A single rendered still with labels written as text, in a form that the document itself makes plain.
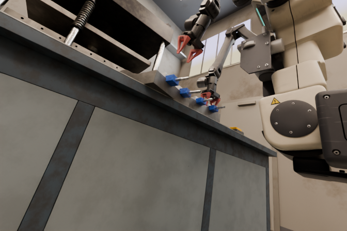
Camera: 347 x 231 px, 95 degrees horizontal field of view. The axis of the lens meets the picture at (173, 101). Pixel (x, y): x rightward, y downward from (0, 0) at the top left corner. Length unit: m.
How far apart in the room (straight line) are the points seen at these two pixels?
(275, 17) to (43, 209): 0.91
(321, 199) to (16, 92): 3.19
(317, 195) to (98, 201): 2.89
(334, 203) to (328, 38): 2.63
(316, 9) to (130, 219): 0.92
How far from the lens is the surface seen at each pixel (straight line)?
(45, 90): 0.57
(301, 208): 3.18
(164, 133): 0.68
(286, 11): 0.73
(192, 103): 0.83
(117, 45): 1.71
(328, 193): 3.14
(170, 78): 0.62
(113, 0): 1.80
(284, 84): 0.57
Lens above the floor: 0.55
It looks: 22 degrees up
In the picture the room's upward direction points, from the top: 12 degrees clockwise
